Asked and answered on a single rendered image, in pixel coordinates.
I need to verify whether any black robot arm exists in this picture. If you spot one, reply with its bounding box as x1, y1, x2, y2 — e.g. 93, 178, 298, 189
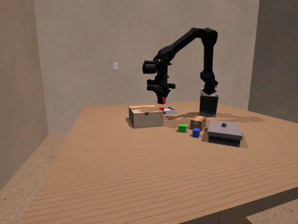
142, 28, 218, 95

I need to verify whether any blue block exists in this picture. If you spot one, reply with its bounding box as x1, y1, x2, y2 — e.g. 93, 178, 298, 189
192, 128, 200, 138

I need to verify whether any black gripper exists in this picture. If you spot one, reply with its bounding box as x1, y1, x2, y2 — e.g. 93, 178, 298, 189
147, 74, 176, 103

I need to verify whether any green block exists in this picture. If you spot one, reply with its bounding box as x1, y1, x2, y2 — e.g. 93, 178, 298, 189
178, 124, 186, 133

